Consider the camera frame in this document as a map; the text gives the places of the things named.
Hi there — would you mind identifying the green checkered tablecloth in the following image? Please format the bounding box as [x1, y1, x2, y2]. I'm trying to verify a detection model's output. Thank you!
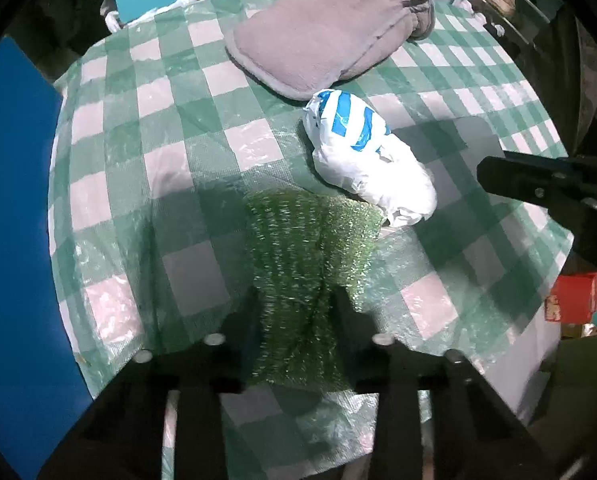
[46, 0, 576, 480]

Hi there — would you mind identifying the green glitter scrubbing cloth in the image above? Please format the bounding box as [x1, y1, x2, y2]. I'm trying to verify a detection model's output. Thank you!
[245, 190, 384, 392]

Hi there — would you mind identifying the white plastic bag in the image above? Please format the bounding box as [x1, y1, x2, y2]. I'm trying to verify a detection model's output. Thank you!
[103, 0, 202, 35]

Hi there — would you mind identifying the white blue striped sock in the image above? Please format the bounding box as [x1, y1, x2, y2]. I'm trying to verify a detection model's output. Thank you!
[303, 89, 437, 226]

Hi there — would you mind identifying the red snack package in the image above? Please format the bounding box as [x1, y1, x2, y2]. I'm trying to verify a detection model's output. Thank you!
[543, 272, 597, 328]

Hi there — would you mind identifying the blue cardboard box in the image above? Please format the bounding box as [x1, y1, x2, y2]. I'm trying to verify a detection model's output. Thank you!
[0, 38, 90, 479]

